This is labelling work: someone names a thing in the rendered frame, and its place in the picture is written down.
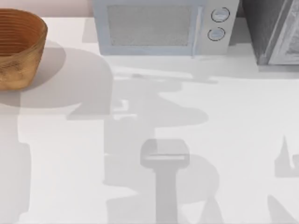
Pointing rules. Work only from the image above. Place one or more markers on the grey cabinet door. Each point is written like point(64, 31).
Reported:
point(286, 35)

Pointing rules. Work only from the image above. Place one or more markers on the pale microwave oven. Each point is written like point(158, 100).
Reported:
point(231, 28)

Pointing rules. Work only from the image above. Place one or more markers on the round microwave knob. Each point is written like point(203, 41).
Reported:
point(216, 33)
point(220, 14)

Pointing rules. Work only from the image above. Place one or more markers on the brown woven basket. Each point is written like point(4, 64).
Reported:
point(21, 56)

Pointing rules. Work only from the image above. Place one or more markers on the microwave oven door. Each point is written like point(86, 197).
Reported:
point(149, 25)

